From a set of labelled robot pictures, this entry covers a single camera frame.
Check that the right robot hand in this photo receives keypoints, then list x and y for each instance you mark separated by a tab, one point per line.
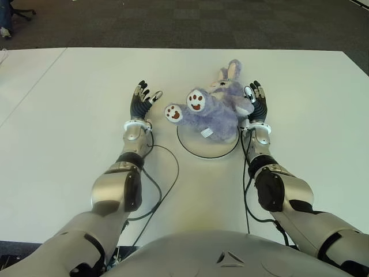
259	108

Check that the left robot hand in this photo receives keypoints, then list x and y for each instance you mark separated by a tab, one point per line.
139	105

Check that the purple plush doll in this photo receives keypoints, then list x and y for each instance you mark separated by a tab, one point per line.
213	115

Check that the white plate with black rim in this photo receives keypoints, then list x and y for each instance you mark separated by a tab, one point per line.
207	148

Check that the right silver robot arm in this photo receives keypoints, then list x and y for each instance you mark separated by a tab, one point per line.
282	184

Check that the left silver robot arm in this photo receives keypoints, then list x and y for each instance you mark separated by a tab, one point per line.
109	184

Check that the black office chair base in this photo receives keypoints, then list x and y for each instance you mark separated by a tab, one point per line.
24	10

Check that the white shoe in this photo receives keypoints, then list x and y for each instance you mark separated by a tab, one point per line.
5	32

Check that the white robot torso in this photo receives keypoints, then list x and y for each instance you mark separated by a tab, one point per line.
187	254

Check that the blue trouser leg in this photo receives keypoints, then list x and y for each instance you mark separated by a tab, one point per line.
5	13

